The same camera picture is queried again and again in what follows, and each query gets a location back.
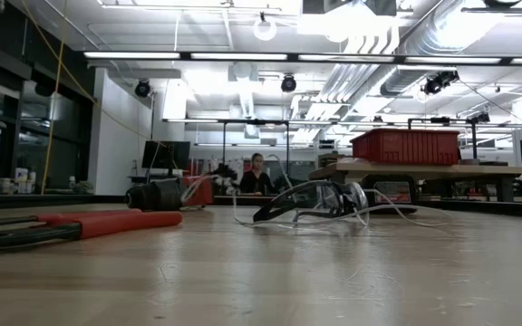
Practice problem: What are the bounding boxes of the white round ceiling lamp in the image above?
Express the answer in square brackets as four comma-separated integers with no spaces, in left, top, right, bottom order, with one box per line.
[252,12,278,43]

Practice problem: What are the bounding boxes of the red handled pliers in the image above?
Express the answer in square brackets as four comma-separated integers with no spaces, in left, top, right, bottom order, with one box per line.
[0,208,184,254]

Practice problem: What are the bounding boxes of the wooden work table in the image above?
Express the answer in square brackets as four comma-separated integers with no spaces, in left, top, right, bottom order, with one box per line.
[308,157,522,204]

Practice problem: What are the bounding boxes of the black ceiling camera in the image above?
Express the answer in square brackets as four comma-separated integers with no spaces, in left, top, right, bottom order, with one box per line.
[422,70,460,97]
[280,73,298,94]
[467,110,492,126]
[133,80,152,99]

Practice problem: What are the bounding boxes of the clear black safety glasses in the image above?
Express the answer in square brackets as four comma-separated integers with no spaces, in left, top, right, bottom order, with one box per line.
[252,179,371,227]

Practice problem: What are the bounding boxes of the person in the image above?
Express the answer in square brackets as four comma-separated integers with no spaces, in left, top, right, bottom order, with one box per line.
[238,152,276,197]

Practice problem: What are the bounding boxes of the yellow cable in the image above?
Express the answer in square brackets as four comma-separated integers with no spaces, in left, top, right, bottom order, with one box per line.
[19,0,153,196]

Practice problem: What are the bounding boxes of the white bottles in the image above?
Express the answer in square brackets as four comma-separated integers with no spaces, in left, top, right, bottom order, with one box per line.
[14,167,38,195]

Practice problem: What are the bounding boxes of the red black cordless drill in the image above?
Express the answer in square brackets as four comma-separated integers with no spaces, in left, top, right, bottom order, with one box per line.
[124,174,215,213]

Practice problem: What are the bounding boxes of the red plastic bin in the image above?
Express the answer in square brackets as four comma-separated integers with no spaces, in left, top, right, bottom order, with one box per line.
[350,128,461,167]

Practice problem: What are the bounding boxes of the black overhead light bar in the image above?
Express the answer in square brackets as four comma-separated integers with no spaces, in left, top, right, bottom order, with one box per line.
[82,50,522,67]

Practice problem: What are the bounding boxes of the red black drill battery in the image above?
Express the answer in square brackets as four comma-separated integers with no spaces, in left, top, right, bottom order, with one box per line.
[361,174,420,215]

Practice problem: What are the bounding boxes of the white cord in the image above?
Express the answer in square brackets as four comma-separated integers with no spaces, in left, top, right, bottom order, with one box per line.
[179,153,452,230]

